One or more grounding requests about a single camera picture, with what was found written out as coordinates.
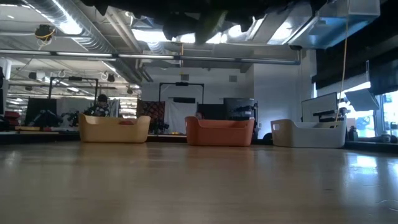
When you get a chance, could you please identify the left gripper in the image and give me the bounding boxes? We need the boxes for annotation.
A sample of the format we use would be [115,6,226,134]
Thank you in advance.
[162,0,262,40]

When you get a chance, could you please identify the long green cucumber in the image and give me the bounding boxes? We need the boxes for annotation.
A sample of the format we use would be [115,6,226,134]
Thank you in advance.
[195,9,229,45]

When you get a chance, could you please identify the long ceiling pipe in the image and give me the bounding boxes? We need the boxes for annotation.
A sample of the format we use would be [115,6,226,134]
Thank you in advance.
[0,49,302,65]

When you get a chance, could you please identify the black monitor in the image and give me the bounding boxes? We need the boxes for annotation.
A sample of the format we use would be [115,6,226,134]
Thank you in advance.
[197,103,228,121]
[24,97,58,126]

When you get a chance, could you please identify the white sheet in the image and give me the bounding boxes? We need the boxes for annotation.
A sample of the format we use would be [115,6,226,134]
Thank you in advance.
[164,96,197,135]

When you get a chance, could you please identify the dark patterned cloth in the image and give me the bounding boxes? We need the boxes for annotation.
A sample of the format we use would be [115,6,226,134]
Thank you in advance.
[136,99,166,125]

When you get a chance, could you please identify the orange plastic basket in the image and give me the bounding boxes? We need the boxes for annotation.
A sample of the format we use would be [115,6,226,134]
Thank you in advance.
[185,116,256,147]

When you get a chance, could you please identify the monitor with white back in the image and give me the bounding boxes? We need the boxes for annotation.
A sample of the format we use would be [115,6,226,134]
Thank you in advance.
[300,91,339,123]

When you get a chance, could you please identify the person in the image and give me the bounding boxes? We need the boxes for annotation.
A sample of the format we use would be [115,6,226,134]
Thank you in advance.
[84,93,111,118]

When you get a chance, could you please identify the yellow plastic basket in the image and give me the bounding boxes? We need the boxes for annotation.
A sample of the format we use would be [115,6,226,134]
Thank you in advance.
[78,112,152,144]

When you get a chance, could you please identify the white plastic basket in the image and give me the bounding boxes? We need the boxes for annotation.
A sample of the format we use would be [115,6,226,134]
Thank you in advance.
[270,118,348,149]

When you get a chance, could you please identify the black window blind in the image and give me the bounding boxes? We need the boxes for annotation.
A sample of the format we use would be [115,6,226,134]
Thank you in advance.
[312,0,398,96]

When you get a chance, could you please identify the grey tilted panel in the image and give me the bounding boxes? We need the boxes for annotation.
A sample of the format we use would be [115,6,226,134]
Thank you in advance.
[344,88,381,112]

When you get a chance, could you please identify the black gantry frame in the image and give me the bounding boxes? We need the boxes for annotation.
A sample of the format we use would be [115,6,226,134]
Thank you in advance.
[159,82,205,103]
[48,76,100,101]

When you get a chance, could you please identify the grey rectangular air duct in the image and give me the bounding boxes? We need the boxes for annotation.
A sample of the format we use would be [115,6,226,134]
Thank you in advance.
[287,0,381,50]

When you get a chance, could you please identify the silver round ventilation duct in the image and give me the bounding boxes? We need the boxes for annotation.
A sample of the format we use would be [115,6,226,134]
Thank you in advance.
[23,0,147,85]

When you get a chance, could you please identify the yellow hanging cable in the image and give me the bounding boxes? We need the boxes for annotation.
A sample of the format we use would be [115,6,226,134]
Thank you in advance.
[335,0,351,123]

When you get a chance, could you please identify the yellow black cable reel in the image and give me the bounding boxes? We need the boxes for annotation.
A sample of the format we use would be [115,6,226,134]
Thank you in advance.
[34,24,57,43]

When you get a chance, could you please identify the black aluminium table frame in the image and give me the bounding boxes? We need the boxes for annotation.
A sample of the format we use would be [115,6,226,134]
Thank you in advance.
[0,130,398,154]

